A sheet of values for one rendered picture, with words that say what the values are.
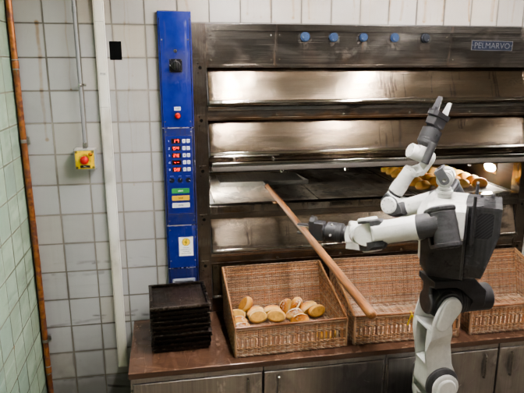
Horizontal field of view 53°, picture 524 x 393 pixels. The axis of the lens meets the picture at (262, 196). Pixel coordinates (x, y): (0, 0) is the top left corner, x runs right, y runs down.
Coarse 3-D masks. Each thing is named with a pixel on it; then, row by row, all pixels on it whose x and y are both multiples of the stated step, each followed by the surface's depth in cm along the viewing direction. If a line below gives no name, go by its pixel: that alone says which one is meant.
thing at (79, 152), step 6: (78, 150) 254; (84, 150) 254; (90, 150) 254; (96, 150) 260; (78, 156) 254; (90, 156) 255; (96, 156) 259; (78, 162) 255; (90, 162) 256; (96, 162) 258; (78, 168) 255; (84, 168) 256; (90, 168) 257; (96, 168) 258
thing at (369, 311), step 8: (272, 192) 298; (280, 200) 279; (288, 208) 264; (296, 224) 241; (304, 232) 228; (312, 240) 217; (320, 248) 207; (320, 256) 202; (328, 256) 199; (328, 264) 193; (336, 264) 191; (336, 272) 185; (344, 280) 177; (352, 288) 171; (352, 296) 167; (360, 296) 164; (360, 304) 161; (368, 304) 159; (368, 312) 155
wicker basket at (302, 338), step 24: (264, 264) 288; (288, 264) 291; (312, 264) 293; (240, 288) 286; (264, 288) 288; (288, 288) 291; (312, 288) 293; (336, 312) 267; (240, 336) 244; (264, 336) 247; (288, 336) 249; (312, 336) 264; (336, 336) 255
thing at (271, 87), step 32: (224, 96) 265; (256, 96) 268; (288, 96) 271; (320, 96) 274; (352, 96) 277; (384, 96) 280; (416, 96) 283; (448, 96) 286; (480, 96) 289; (512, 96) 292
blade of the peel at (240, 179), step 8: (216, 176) 350; (224, 176) 352; (232, 176) 352; (240, 176) 352; (248, 176) 352; (256, 176) 352; (264, 176) 352; (272, 176) 352; (280, 176) 352; (288, 176) 352; (296, 176) 352; (224, 184) 323; (232, 184) 324; (240, 184) 324; (248, 184) 325; (256, 184) 326; (272, 184) 328; (280, 184) 329; (288, 184) 330; (296, 184) 331
